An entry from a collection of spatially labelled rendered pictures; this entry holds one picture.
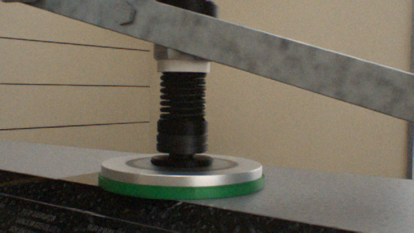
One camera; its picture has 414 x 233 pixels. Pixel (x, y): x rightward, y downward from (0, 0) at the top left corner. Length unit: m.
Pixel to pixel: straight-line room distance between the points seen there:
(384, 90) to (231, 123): 6.19
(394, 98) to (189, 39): 0.24
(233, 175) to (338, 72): 0.17
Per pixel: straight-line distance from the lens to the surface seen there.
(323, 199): 0.65
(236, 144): 6.74
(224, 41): 0.64
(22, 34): 6.45
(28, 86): 6.46
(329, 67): 0.62
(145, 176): 0.63
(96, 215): 0.68
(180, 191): 0.62
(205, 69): 0.70
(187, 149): 0.69
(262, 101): 6.50
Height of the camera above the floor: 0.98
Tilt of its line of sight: 3 degrees down
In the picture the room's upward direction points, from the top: 1 degrees clockwise
